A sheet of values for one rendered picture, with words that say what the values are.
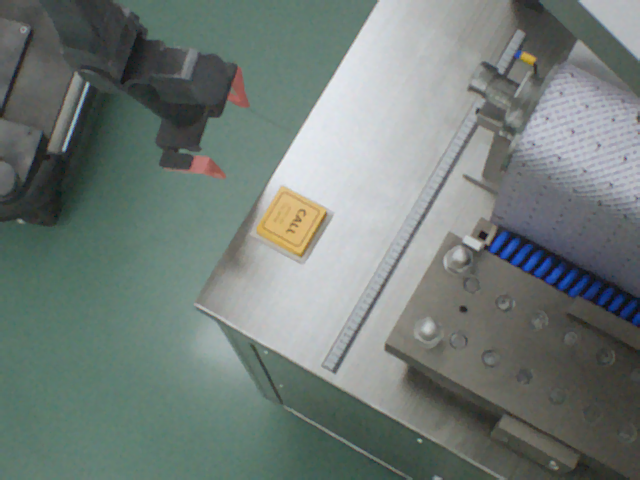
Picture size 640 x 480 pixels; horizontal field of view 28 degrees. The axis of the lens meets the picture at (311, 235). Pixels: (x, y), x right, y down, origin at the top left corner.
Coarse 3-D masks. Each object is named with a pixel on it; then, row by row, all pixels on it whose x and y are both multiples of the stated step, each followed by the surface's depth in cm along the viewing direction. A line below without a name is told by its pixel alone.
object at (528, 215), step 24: (504, 192) 143; (528, 192) 139; (504, 216) 151; (528, 216) 147; (552, 216) 142; (576, 216) 138; (528, 240) 155; (552, 240) 150; (576, 240) 145; (600, 240) 141; (624, 240) 136; (576, 264) 153; (600, 264) 148; (624, 264) 144; (624, 288) 152
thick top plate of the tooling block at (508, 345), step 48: (432, 288) 153; (480, 288) 153; (528, 288) 153; (480, 336) 152; (528, 336) 151; (576, 336) 152; (480, 384) 150; (528, 384) 151; (576, 384) 150; (624, 384) 150; (576, 432) 148; (624, 432) 149
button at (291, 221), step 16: (288, 192) 168; (272, 208) 168; (288, 208) 168; (304, 208) 168; (320, 208) 168; (272, 224) 167; (288, 224) 167; (304, 224) 167; (320, 224) 169; (272, 240) 168; (288, 240) 167; (304, 240) 167
